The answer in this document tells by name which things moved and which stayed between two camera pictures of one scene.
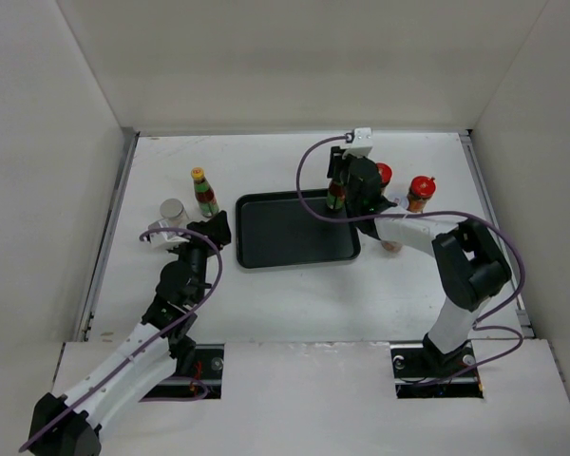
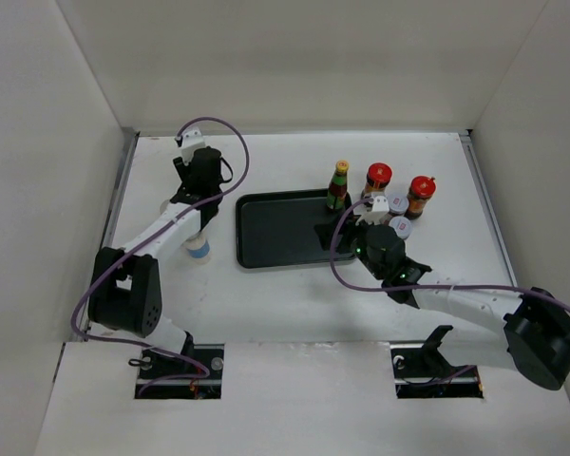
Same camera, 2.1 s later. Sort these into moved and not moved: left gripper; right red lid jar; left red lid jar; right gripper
Moved: left gripper; right gripper
Not moved: left red lid jar; right red lid jar
